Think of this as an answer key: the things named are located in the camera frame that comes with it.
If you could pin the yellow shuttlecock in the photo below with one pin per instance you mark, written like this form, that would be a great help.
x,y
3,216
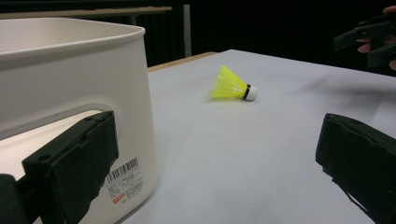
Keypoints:
x,y
230,85

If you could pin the beige background table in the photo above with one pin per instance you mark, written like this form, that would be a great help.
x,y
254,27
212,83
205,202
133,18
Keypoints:
x,y
77,13

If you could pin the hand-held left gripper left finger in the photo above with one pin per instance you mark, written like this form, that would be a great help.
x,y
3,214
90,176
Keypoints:
x,y
74,155

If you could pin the white metal post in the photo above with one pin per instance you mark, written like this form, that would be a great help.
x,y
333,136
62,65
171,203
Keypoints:
x,y
187,31

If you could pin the white plastic storage bin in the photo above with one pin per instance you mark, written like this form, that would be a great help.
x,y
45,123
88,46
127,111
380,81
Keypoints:
x,y
77,74

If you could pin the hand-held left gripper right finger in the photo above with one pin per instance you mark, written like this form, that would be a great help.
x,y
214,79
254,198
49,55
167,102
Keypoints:
x,y
358,158

